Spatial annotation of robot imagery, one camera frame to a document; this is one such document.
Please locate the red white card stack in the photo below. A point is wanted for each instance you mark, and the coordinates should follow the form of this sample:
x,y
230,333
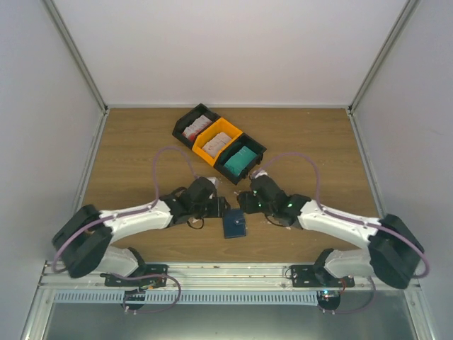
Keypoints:
x,y
199,124

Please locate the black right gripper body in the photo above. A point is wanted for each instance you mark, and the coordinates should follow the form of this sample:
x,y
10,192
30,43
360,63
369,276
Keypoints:
x,y
246,198

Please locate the yellow middle card bin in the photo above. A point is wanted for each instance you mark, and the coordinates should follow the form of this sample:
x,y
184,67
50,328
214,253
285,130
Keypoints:
x,y
221,125

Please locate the teal card stack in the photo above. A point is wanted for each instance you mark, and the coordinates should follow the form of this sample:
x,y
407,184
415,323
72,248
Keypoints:
x,y
239,161

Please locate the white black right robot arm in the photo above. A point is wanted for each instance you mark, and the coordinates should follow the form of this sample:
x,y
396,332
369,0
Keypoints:
x,y
385,248

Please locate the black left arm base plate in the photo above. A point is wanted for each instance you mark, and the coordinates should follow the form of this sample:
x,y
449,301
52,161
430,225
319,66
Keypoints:
x,y
152,277

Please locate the black right card bin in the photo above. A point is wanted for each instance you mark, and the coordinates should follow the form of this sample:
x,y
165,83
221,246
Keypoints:
x,y
234,147

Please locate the aluminium corner post left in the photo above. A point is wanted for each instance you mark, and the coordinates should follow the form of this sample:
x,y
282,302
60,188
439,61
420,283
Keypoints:
x,y
62,29

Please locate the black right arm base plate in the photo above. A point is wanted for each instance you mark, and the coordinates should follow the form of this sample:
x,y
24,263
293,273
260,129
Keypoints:
x,y
311,276

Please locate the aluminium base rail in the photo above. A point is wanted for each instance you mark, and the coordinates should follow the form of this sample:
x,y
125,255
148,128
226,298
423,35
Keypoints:
x,y
193,276

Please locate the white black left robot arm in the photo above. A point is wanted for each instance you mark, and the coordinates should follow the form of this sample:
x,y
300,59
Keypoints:
x,y
86,242

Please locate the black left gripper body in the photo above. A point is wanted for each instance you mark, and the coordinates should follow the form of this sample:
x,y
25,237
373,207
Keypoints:
x,y
216,211

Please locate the aluminium corner post right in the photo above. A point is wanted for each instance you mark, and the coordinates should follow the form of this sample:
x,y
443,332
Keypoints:
x,y
395,32

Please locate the black card bin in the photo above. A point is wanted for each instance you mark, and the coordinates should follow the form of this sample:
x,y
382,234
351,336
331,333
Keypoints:
x,y
234,147
189,118

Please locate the aluminium corner post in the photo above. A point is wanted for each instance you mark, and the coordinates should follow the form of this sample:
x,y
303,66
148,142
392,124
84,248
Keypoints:
x,y
62,29
395,32

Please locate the blue card holder wallet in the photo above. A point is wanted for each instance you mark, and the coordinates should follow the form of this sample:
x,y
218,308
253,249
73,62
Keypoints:
x,y
234,224

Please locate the black left card bin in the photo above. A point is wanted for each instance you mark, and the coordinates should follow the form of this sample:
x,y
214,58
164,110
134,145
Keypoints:
x,y
189,118

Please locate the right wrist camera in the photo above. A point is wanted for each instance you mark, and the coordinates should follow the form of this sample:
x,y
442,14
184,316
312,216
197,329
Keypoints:
x,y
258,173

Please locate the grey slotted cable duct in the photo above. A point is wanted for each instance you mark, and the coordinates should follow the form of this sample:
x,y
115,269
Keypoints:
x,y
164,297

